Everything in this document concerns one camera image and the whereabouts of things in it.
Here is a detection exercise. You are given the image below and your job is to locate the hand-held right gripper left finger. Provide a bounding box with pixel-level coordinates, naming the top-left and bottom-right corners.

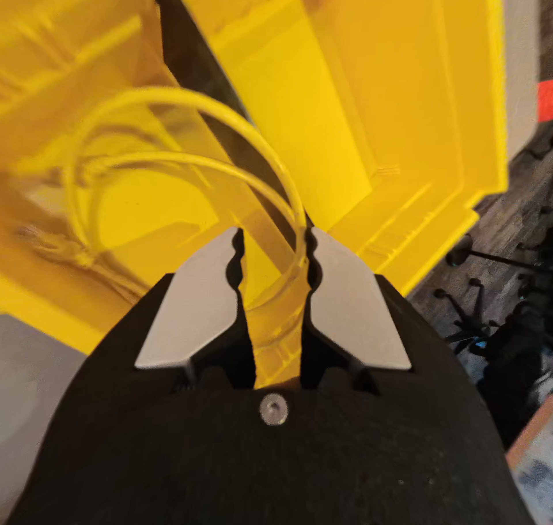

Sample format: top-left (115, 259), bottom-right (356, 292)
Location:
top-left (134, 226), bottom-right (255, 390)

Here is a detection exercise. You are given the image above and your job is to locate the yellow ethernet cable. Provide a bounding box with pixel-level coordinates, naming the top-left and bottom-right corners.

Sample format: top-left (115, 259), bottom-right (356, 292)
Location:
top-left (17, 88), bottom-right (311, 314)

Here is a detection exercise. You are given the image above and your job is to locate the yellow plastic bin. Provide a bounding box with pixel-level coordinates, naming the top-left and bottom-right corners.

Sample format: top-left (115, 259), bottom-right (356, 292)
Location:
top-left (0, 0), bottom-right (510, 391)

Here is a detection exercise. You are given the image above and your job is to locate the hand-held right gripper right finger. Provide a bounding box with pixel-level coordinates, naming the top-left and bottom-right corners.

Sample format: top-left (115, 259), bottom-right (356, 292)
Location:
top-left (300, 226), bottom-right (413, 390)

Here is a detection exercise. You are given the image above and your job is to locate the black office chair base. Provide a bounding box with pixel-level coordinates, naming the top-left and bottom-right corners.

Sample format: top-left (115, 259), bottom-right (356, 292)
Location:
top-left (434, 233), bottom-right (553, 353)

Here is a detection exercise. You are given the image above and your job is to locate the orange traffic cone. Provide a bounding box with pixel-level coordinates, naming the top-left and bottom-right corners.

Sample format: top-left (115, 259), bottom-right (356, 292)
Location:
top-left (537, 82), bottom-right (553, 123)

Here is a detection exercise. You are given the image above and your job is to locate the black bin divider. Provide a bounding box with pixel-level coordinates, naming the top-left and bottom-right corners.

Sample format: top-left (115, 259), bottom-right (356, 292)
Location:
top-left (152, 0), bottom-right (314, 249)

